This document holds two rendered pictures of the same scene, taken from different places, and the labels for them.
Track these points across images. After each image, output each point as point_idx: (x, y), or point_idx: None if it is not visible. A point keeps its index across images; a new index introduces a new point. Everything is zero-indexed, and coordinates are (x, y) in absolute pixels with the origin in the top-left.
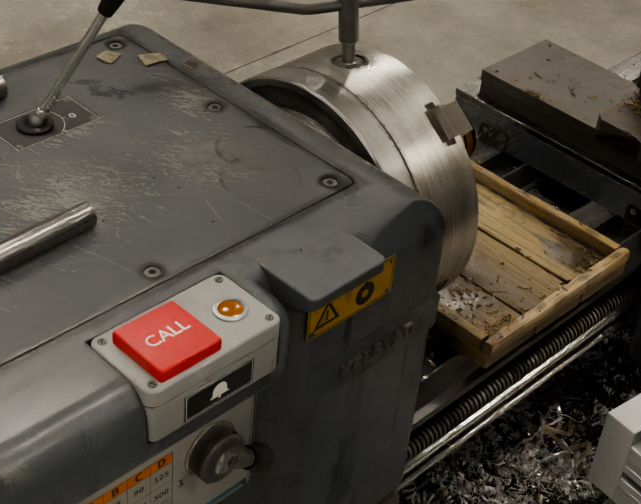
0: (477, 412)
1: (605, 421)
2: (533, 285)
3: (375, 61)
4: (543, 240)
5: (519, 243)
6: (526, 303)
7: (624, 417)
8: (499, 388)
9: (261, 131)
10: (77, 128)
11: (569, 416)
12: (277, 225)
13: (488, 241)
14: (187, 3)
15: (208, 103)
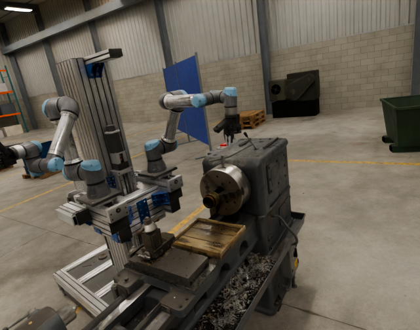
0: None
1: (181, 176)
2: (190, 232)
3: (218, 168)
4: (188, 241)
5: (193, 239)
6: (191, 229)
7: (179, 175)
8: None
9: (228, 155)
10: (250, 150)
11: None
12: (220, 151)
13: (200, 238)
14: None
15: (237, 155)
